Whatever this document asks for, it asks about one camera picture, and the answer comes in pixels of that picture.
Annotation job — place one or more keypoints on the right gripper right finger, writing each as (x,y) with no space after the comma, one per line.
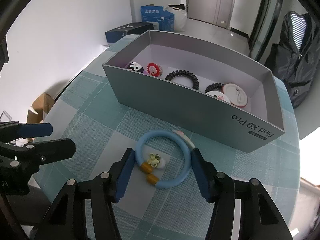
(217,188)

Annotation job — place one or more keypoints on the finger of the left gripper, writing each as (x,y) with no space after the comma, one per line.
(30,157)
(17,130)

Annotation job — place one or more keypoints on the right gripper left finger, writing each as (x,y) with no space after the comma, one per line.
(108,188)

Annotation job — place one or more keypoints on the small green flower clip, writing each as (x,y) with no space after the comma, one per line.
(156,161)

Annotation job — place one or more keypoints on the grey cardboard box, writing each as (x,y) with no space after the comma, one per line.
(178,96)

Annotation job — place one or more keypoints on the white red rimmed badge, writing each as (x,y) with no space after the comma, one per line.
(235,94)

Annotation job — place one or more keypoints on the red flower hair clip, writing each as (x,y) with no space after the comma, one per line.
(154,69)

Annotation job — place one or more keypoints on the brown cardboard box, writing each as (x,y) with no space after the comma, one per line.
(39,109)

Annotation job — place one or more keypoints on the teal plaid tablecloth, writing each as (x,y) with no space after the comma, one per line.
(102,129)

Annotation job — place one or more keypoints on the black white character badge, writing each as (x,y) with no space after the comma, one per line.
(136,67)

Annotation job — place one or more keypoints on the dark blue shoe box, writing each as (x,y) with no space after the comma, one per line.
(138,28)

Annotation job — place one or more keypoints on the black backpack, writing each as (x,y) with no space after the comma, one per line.
(295,58)

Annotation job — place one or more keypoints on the bright blue cardboard box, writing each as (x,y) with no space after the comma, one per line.
(161,19)

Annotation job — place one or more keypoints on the white plastic bag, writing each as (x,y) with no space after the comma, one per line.
(180,16)

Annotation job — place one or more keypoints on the grey door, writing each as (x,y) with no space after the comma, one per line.
(215,12)

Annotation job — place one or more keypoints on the black framed glass door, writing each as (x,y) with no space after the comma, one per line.
(264,26)

